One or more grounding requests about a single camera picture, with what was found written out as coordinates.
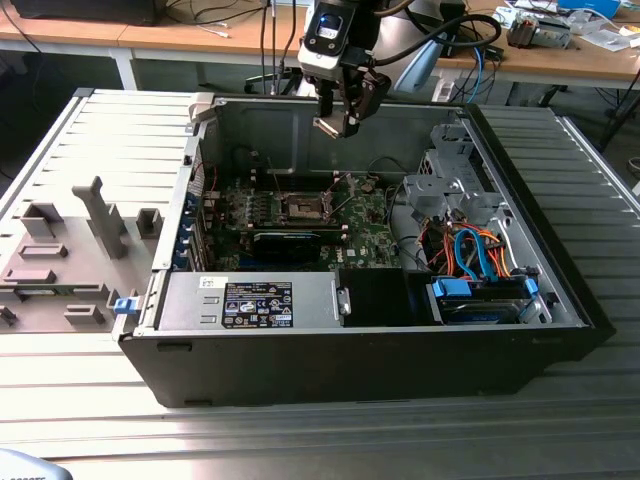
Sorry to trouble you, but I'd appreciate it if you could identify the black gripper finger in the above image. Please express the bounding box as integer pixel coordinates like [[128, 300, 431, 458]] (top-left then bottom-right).
[[314, 77, 336, 121], [341, 47, 392, 140]]

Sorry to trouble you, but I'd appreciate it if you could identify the CPU with silver top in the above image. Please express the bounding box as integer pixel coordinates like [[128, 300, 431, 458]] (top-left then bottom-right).
[[312, 112, 349, 139]]

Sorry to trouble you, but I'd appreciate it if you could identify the CPU socket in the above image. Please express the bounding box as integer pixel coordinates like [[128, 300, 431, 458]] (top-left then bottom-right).
[[277, 192, 334, 224]]

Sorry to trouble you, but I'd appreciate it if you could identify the CPU cooler heat sink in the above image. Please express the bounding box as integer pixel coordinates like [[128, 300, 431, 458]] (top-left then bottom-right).
[[507, 12, 574, 51]]

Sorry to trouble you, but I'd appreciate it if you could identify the grey metal disk bay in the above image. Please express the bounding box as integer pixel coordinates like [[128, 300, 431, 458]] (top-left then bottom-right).
[[402, 122, 506, 226]]

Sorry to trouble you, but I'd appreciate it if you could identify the green motherboard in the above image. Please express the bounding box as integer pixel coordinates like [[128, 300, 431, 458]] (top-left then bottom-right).
[[199, 172, 405, 274]]

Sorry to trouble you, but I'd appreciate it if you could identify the black graphics card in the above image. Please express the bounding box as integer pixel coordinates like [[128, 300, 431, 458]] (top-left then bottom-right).
[[251, 230, 322, 265]]

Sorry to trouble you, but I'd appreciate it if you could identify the wooden desk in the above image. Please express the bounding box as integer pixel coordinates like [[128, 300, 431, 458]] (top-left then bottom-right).
[[0, 0, 306, 91], [429, 0, 640, 101]]

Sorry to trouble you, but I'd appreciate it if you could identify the blue box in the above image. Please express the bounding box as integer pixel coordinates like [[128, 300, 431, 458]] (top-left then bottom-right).
[[557, 0, 621, 14]]

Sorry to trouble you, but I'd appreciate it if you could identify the grey power supply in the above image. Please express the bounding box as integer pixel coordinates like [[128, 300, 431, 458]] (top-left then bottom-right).
[[154, 272, 351, 331]]

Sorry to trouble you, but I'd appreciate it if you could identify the hard disk in blue carrier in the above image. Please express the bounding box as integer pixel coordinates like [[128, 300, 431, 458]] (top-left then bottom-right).
[[427, 277, 541, 326]]

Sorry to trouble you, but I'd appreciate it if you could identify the black flat box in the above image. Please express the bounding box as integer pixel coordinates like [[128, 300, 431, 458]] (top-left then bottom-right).
[[9, 0, 161, 26]]

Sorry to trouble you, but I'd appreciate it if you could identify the black and grey PC case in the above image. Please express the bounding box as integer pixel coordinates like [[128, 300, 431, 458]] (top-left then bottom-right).
[[113, 92, 616, 409]]

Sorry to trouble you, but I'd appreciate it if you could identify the grey parts rack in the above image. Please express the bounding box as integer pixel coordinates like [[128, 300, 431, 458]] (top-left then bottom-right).
[[0, 174, 166, 334]]

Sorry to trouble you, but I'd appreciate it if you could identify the grey rounded device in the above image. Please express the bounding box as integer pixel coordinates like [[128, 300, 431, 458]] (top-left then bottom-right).
[[0, 447, 66, 480]]

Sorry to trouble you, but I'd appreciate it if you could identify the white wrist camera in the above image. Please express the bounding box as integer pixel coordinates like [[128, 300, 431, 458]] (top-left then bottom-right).
[[297, 0, 359, 82]]

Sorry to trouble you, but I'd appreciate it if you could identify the thin black looped cable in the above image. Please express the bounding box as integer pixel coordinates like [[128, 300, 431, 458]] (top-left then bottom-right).
[[368, 156, 407, 176]]

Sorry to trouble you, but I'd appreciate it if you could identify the black hanging cable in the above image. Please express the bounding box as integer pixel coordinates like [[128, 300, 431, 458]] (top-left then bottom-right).
[[257, 0, 281, 96]]

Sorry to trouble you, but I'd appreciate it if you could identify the metal socket cover frame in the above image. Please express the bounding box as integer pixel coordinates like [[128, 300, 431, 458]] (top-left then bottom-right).
[[321, 172, 357, 222]]

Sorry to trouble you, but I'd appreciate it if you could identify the blue hanging cable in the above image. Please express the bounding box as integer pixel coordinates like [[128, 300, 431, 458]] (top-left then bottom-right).
[[467, 37, 494, 104]]

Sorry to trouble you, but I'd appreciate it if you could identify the blue data cable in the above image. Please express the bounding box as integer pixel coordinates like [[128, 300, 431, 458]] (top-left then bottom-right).
[[452, 227, 494, 284]]

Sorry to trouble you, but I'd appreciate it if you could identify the orange wire bundle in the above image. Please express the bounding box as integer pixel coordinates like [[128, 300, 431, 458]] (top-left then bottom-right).
[[424, 224, 514, 279]]

